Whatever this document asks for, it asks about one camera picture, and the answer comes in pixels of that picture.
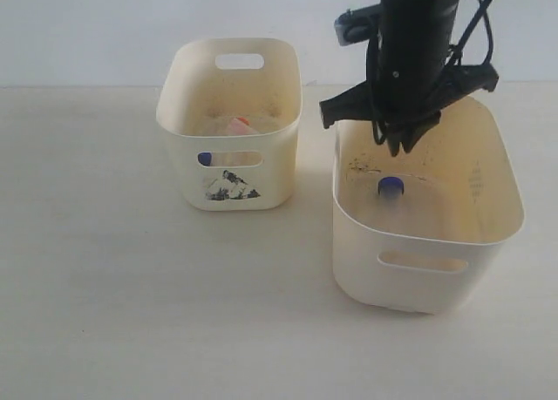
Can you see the blue cap tube back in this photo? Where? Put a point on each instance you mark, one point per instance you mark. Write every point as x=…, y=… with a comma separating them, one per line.
x=391, y=196

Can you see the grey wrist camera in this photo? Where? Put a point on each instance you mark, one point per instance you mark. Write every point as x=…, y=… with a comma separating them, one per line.
x=357, y=26

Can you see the orange cap tube back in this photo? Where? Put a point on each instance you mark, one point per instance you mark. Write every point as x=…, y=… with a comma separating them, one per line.
x=239, y=126

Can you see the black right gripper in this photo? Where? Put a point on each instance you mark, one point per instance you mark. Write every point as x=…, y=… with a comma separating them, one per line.
x=413, y=71

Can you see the blue cap tube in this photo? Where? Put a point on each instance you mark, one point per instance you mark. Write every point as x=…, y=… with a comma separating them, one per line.
x=229, y=159
x=391, y=196

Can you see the blue cap tube front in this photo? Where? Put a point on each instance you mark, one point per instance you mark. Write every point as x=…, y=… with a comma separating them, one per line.
x=229, y=159

